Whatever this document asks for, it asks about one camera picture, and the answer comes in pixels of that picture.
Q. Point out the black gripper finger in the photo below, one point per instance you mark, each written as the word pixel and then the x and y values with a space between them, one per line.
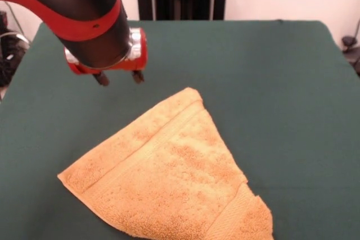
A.
pixel 101 79
pixel 138 77

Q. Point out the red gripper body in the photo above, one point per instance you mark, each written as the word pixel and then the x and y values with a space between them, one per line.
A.
pixel 139 60

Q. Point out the tan towel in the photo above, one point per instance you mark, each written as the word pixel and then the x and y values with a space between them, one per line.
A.
pixel 174 172

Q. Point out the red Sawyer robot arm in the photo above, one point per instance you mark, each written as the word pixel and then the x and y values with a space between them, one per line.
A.
pixel 70 9

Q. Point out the small black box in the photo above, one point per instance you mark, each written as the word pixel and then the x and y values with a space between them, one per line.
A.
pixel 2 18

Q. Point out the dark green table cloth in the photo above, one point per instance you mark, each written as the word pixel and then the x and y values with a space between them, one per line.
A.
pixel 281 96

